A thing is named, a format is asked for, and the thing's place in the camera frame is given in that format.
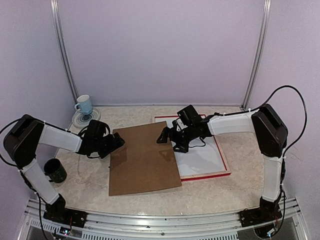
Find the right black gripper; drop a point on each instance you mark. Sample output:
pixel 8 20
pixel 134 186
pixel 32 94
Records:
pixel 165 133

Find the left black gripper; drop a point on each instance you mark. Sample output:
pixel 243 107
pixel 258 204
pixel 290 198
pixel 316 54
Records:
pixel 114 145

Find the brown backing board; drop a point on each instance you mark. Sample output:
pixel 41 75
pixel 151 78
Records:
pixel 142 165

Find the white foam sheet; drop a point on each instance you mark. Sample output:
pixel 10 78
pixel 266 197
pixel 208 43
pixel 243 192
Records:
pixel 200 160

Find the red wooden picture frame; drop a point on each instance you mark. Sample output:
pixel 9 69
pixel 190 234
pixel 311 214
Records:
pixel 207 176

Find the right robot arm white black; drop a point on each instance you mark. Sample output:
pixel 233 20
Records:
pixel 271 134

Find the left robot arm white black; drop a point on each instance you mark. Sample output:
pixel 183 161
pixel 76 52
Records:
pixel 21 144

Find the striped round plate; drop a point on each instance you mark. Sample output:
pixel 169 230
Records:
pixel 79 120

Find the light blue mug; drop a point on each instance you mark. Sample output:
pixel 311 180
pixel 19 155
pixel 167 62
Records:
pixel 83 105

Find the dark green mug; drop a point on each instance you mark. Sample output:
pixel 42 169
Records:
pixel 55 171

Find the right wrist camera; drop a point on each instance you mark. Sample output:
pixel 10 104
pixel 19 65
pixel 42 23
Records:
pixel 176 125

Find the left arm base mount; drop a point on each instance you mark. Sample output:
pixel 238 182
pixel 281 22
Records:
pixel 70 217

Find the aluminium front rail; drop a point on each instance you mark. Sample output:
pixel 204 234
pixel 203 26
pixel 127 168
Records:
pixel 111 226

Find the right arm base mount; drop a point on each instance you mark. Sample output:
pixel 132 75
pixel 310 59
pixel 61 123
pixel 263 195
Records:
pixel 256 216

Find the left aluminium corner post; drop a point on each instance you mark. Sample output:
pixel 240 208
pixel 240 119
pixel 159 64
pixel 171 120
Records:
pixel 54 4

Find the aluminium corner post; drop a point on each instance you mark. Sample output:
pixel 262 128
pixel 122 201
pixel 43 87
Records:
pixel 258 53
pixel 54 4

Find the right aluminium corner post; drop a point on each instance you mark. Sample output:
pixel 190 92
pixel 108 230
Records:
pixel 258 53

